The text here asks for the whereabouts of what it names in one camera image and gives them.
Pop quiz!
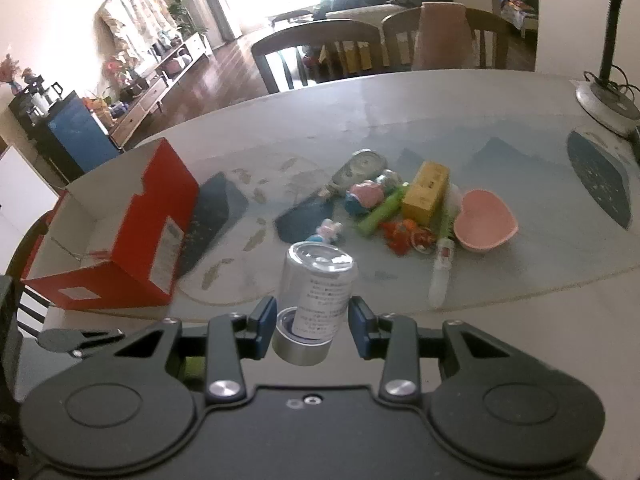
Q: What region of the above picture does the flower vase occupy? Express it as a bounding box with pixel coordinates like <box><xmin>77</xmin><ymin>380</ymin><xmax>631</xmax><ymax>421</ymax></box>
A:
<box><xmin>0</xmin><ymin>52</ymin><xmax>31</xmax><ymax>93</ymax></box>

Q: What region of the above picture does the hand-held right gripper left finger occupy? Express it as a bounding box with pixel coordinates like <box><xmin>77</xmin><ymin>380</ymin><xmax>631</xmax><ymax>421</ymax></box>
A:
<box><xmin>114</xmin><ymin>296</ymin><xmax>279</xmax><ymax>407</ymax></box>

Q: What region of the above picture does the dark blue oval placemat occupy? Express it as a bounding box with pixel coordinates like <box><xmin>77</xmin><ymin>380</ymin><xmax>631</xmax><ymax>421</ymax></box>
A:
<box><xmin>566</xmin><ymin>129</ymin><xmax>631</xmax><ymax>231</ymax></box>

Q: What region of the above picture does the pink pig toy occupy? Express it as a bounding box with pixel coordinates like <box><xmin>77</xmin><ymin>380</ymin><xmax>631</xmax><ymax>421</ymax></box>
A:
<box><xmin>344</xmin><ymin>171</ymin><xmax>403</xmax><ymax>216</ymax></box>

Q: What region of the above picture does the dark wooden chair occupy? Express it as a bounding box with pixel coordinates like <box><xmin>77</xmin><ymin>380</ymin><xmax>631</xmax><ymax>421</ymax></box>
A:
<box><xmin>250</xmin><ymin>19</ymin><xmax>386</xmax><ymax>95</ymax></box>
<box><xmin>5</xmin><ymin>210</ymin><xmax>63</xmax><ymax>341</ymax></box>

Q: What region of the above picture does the green house plant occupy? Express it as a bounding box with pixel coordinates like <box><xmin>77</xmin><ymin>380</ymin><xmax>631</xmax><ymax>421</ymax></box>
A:
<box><xmin>165</xmin><ymin>0</ymin><xmax>208</xmax><ymax>36</ymax></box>

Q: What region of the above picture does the pink heart-shaped bowl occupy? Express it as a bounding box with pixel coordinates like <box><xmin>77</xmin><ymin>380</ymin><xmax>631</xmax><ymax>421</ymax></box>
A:
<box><xmin>454</xmin><ymin>188</ymin><xmax>519</xmax><ymax>252</ymax></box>

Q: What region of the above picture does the floral cover cloth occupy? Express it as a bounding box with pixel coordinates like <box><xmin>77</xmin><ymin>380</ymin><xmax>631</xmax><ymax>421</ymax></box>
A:
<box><xmin>95</xmin><ymin>0</ymin><xmax>178</xmax><ymax>73</ymax></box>

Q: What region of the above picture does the yellow box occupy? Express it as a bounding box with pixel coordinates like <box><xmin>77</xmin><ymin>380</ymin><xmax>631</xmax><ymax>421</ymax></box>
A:
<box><xmin>401</xmin><ymin>161</ymin><xmax>451</xmax><ymax>226</ymax></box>

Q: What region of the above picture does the small pig figure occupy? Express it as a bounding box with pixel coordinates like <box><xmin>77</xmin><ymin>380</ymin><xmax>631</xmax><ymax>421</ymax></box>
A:
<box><xmin>306</xmin><ymin>218</ymin><xmax>343</xmax><ymax>246</ymax></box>

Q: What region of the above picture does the wooden TV cabinet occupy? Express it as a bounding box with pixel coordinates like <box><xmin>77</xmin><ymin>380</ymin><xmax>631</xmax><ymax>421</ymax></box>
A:
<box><xmin>107</xmin><ymin>32</ymin><xmax>211</xmax><ymax>148</ymax></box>

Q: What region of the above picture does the green tube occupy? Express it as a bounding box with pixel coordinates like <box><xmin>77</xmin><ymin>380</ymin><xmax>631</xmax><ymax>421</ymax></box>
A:
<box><xmin>356</xmin><ymin>183</ymin><xmax>411</xmax><ymax>237</ymax></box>

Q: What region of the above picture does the desk lamp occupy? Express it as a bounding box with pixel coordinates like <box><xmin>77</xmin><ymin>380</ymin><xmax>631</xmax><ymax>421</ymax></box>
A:
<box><xmin>570</xmin><ymin>0</ymin><xmax>640</xmax><ymax>138</ymax></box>

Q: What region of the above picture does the white cabinet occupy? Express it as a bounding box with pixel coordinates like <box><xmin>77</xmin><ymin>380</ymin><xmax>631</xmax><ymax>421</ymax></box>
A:
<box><xmin>0</xmin><ymin>145</ymin><xmax>58</xmax><ymax>276</ymax></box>

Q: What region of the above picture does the brown wooden chair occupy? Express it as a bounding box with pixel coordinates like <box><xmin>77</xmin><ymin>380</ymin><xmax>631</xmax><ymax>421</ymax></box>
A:
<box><xmin>382</xmin><ymin>6</ymin><xmax>511</xmax><ymax>71</ymax></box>

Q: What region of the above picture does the red orange toy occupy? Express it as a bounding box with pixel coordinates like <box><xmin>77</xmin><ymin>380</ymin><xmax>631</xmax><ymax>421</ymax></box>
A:
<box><xmin>381</xmin><ymin>217</ymin><xmax>436</xmax><ymax>256</ymax></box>

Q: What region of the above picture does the pink cloth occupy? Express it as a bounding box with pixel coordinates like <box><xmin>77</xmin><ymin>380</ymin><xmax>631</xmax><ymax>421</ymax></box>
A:
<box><xmin>411</xmin><ymin>2</ymin><xmax>476</xmax><ymax>71</ymax></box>

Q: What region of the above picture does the red flower plant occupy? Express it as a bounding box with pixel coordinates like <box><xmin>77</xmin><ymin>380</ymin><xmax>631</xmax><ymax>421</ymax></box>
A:
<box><xmin>102</xmin><ymin>55</ymin><xmax>141</xmax><ymax>91</ymax></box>

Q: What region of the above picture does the clear plastic jar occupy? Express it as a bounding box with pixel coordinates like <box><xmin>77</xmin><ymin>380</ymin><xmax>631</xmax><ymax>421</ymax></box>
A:
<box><xmin>271</xmin><ymin>241</ymin><xmax>357</xmax><ymax>366</ymax></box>

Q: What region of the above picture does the white and green stick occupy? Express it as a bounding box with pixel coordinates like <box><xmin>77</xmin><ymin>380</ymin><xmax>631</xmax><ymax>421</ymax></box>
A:
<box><xmin>429</xmin><ymin>200</ymin><xmax>456</xmax><ymax>308</ymax></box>

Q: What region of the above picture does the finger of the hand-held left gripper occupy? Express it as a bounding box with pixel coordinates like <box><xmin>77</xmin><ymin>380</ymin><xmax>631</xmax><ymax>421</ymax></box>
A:
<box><xmin>39</xmin><ymin>327</ymin><xmax>126</xmax><ymax>358</ymax></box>

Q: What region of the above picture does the white tower air conditioner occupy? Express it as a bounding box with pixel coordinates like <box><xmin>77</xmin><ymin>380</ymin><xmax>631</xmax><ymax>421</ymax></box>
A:
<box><xmin>167</xmin><ymin>0</ymin><xmax>213</xmax><ymax>53</ymax></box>

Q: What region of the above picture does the red cardboard box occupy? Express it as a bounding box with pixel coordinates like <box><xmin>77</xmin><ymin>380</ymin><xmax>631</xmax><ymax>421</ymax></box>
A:
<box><xmin>21</xmin><ymin>137</ymin><xmax>201</xmax><ymax>311</ymax></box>

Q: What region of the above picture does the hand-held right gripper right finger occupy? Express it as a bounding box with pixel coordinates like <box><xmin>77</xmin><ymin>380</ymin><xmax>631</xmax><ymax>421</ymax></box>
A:
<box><xmin>348</xmin><ymin>296</ymin><xmax>527</xmax><ymax>404</ymax></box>

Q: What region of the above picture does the white tape dispenser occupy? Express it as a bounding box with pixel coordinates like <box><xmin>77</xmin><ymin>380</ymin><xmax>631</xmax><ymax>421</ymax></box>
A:
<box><xmin>320</xmin><ymin>150</ymin><xmax>388</xmax><ymax>200</ymax></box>

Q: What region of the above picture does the black and blue water dispenser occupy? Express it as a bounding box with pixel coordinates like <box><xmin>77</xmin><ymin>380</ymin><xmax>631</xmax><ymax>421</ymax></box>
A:
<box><xmin>7</xmin><ymin>77</ymin><xmax>123</xmax><ymax>183</ymax></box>

